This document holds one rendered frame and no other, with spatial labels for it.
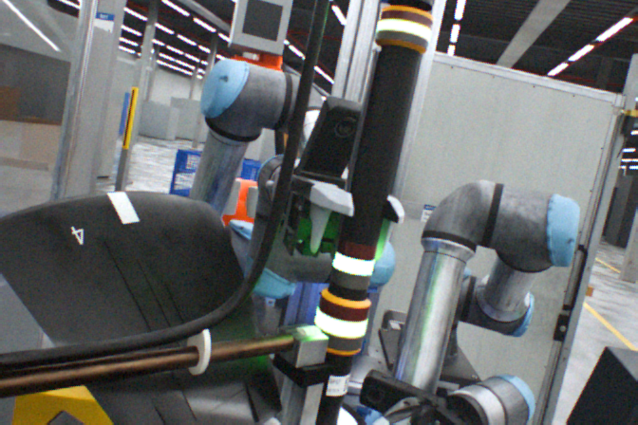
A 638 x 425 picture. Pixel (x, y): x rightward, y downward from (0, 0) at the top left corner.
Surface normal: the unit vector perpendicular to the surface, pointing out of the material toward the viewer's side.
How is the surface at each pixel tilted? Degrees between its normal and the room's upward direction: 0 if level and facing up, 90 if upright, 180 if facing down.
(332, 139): 120
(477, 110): 91
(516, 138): 91
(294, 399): 90
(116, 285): 46
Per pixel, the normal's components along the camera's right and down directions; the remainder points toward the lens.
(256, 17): 0.26, 0.15
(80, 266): 0.64, -0.51
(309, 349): 0.64, 0.20
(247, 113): 0.23, 0.63
